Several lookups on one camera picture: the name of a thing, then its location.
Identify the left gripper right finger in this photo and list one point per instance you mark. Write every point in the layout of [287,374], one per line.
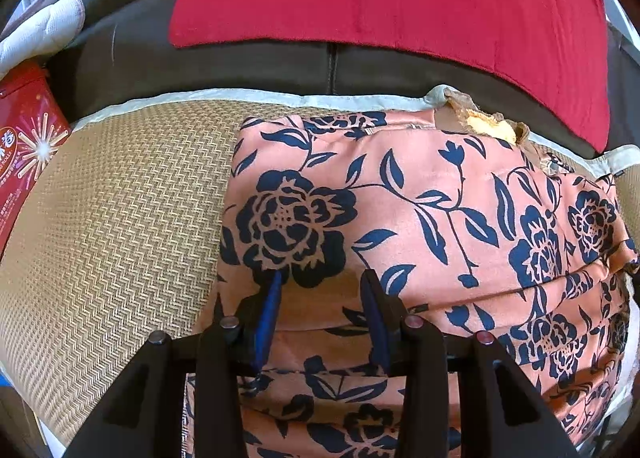
[501,413]

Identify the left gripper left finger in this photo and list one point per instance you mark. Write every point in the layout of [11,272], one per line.
[140,415]

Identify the orange floral blouse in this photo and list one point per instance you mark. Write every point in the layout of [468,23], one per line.
[467,230]

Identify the woven bamboo seat mat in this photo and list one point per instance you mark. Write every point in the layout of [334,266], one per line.
[121,237]

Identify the red gift box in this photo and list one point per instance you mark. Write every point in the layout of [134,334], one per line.
[33,129]

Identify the dark brown leather sofa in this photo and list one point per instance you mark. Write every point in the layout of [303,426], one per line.
[124,53]

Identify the white rolled towel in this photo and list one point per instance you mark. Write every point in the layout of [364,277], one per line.
[44,33]

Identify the red knitted cloth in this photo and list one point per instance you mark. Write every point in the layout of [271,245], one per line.
[554,50]

